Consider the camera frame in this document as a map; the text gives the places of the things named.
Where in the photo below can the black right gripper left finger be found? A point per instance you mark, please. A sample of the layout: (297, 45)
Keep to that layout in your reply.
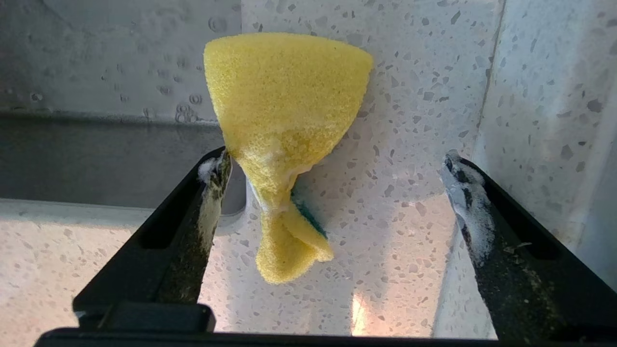
(159, 255)

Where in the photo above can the yellow green sponge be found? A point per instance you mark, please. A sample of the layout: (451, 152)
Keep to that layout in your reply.
(284, 111)

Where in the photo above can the stainless steel sink basin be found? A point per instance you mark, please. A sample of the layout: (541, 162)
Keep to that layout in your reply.
(96, 86)

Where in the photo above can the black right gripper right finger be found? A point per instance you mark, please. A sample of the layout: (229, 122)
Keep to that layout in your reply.
(530, 279)

